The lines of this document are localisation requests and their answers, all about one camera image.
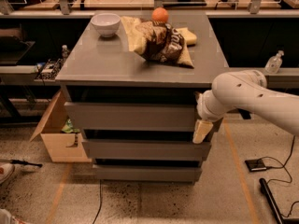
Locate white sneaker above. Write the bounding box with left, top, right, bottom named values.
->
left=0, top=163, right=15, bottom=184

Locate clear sanitizer bottle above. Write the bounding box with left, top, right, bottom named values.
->
left=264, top=50, right=284, bottom=74

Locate yellow sponge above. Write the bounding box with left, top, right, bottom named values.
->
left=177, top=27, right=197, bottom=46

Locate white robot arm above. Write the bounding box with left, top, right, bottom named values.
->
left=192, top=70, right=299, bottom=144

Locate white ceramic bowl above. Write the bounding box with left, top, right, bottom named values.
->
left=91, top=13, right=121, bottom=37

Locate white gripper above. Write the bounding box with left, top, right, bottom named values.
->
left=192, top=90, right=231, bottom=144

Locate cardboard box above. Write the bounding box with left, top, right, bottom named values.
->
left=30, top=91, right=92, bottom=162

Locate black cable right floor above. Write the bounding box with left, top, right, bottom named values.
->
left=260, top=134, right=299, bottom=218

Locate tray of small parts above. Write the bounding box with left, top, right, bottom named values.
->
left=36, top=59, right=64, bottom=80

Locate grey middle drawer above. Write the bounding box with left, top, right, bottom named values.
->
left=82, top=140, right=211, bottom=161

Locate grey drawer cabinet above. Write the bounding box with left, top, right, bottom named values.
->
left=55, top=10, right=236, bottom=185

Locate black cable under cabinet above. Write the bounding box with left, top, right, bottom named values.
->
left=92, top=179, right=104, bottom=224

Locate black metal floor bar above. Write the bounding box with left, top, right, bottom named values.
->
left=259, top=178, right=299, bottom=224

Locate grey drawer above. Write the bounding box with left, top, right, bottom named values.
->
left=93, top=164, right=202, bottom=183
left=64, top=102, right=200, bottom=133
left=82, top=140, right=211, bottom=161

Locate black floor device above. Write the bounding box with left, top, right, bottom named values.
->
left=245, top=159, right=267, bottom=172

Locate grey top drawer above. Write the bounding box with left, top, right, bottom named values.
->
left=64, top=102, right=200, bottom=133

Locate orange fruit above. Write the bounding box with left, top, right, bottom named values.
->
left=151, top=7, right=169, bottom=22

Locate green packet in box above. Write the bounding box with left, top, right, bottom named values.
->
left=62, top=119, right=79, bottom=133

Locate small plastic bottle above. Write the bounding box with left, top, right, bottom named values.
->
left=62, top=45, right=70, bottom=62

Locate grey long shelf bench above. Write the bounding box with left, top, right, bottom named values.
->
left=0, top=65, right=299, bottom=89

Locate brown chip bag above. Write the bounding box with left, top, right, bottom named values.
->
left=121, top=16, right=193, bottom=68

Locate grey bottom drawer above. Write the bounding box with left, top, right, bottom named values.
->
left=93, top=164, right=202, bottom=183

